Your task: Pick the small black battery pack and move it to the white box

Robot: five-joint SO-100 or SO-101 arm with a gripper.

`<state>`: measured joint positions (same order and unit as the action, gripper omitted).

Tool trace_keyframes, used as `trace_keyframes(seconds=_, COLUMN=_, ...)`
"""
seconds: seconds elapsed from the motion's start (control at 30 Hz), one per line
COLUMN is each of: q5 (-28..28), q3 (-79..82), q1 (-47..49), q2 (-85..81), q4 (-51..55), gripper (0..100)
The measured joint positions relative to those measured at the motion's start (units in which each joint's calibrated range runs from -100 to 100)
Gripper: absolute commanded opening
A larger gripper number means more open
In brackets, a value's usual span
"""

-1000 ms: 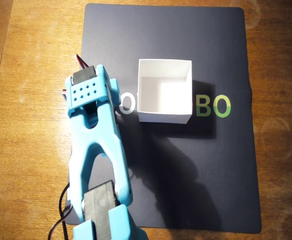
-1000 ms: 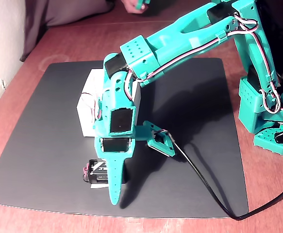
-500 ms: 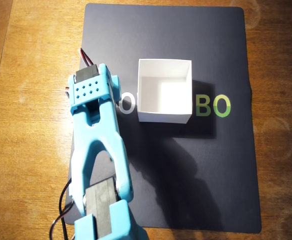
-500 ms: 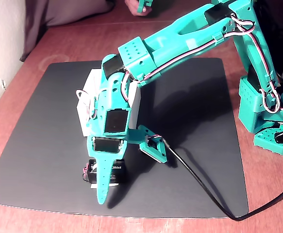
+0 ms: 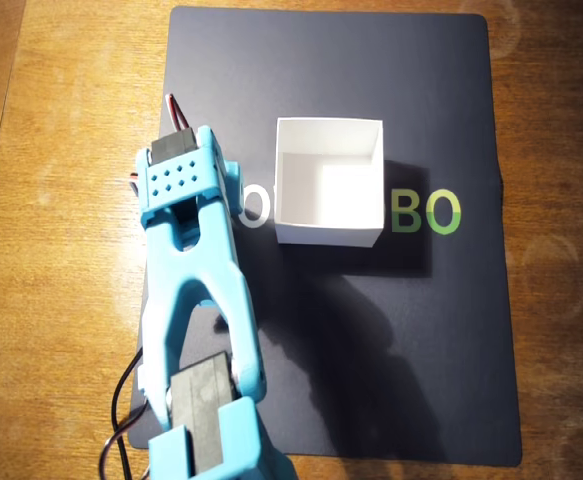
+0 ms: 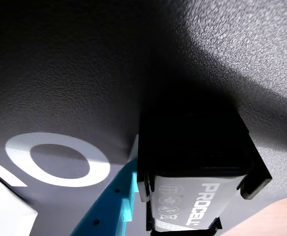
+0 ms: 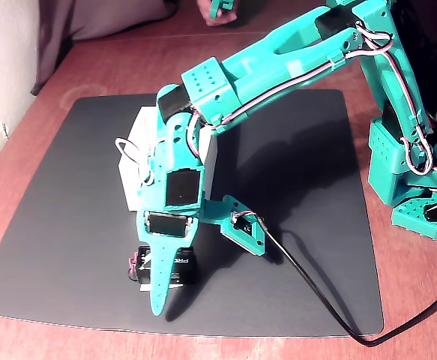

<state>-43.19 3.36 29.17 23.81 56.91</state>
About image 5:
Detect turquoise gripper with servo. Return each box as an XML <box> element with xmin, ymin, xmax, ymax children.
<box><xmin>219</xmin><ymin>159</ymin><xmax>246</xmax><ymax>214</ymax></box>

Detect white open cardboard box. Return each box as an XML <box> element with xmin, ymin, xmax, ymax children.
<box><xmin>274</xmin><ymin>116</ymin><xmax>385</xmax><ymax>249</ymax></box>

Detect dark mat with printed letters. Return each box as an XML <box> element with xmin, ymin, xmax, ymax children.
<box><xmin>127</xmin><ymin>5</ymin><xmax>523</xmax><ymax>469</ymax></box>

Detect white red servo cable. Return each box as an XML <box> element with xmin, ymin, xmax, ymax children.
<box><xmin>164</xmin><ymin>92</ymin><xmax>195</xmax><ymax>134</ymax></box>
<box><xmin>100</xmin><ymin>399</ymin><xmax>147</xmax><ymax>480</ymax></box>

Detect black camera cable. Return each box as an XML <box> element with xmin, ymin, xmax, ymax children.
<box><xmin>110</xmin><ymin>351</ymin><xmax>146</xmax><ymax>480</ymax></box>

